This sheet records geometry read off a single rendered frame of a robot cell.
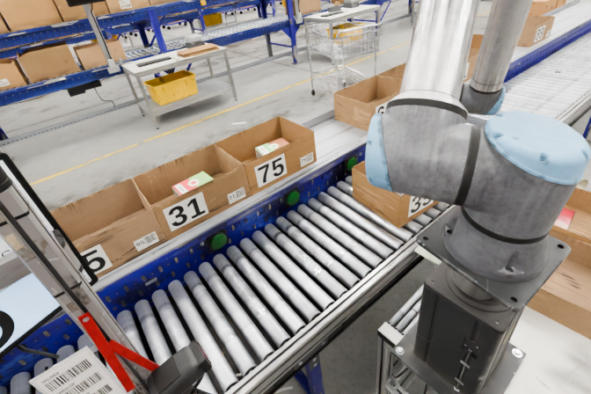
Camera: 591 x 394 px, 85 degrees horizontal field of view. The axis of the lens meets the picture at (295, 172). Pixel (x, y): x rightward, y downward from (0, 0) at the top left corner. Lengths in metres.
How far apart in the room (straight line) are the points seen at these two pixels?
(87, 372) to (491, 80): 1.17
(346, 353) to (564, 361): 1.03
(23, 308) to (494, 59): 1.19
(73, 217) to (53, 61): 3.99
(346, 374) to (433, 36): 1.61
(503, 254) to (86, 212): 1.43
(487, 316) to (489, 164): 0.36
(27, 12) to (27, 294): 5.03
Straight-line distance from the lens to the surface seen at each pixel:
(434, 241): 0.77
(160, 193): 1.61
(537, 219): 0.67
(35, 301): 0.77
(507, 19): 1.03
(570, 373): 1.24
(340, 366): 1.93
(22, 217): 0.56
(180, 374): 0.79
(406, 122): 0.62
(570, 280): 1.44
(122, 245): 1.34
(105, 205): 1.58
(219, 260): 1.42
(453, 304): 0.85
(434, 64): 0.67
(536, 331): 1.28
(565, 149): 0.62
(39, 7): 5.62
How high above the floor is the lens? 1.75
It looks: 34 degrees down
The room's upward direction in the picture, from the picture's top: 8 degrees counter-clockwise
